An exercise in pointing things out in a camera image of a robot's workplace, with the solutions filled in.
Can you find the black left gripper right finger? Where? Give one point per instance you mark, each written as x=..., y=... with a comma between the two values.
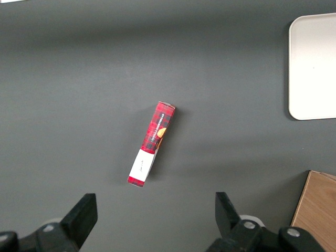
x=225, y=215

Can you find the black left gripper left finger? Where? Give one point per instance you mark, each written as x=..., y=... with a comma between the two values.
x=80, y=220

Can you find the wooden drawer cabinet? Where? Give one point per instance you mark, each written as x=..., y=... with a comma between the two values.
x=317, y=207

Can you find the red plaid cookie box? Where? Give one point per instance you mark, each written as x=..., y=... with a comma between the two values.
x=157, y=126

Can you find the white rectangular tray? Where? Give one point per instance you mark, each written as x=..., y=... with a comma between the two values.
x=312, y=68

